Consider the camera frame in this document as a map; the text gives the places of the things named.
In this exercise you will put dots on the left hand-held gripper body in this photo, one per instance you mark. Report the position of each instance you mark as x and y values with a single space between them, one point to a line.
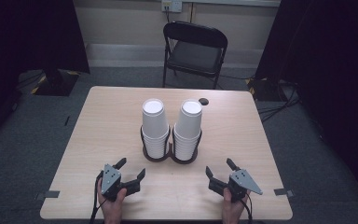
110 180

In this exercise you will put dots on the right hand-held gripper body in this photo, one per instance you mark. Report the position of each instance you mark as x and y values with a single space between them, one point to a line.
240 183

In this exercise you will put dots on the black double cup holder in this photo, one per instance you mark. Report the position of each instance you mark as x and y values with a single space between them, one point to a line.
169 155

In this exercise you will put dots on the stack of white paper cups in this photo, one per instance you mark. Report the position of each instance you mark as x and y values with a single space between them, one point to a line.
154 124
189 127

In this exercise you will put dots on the person's right hand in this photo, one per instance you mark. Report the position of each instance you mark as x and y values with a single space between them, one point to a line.
233 211

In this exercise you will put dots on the person's left hand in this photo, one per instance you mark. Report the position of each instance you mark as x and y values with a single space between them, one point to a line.
113 210

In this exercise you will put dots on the grey tape strip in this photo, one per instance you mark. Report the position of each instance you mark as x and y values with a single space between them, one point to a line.
48 194
282 192

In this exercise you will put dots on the black round table grommet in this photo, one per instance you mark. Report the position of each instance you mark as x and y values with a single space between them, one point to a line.
203 101

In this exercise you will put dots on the black stand base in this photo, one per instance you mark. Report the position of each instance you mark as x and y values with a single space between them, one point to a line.
264 90
57 84

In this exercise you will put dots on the black folding chair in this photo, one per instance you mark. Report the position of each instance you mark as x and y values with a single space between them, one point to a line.
195 56

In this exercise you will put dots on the black curtain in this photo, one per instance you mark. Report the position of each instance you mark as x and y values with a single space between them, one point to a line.
28 37
332 62

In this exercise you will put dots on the white wall socket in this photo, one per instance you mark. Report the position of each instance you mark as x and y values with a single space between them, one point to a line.
172 5

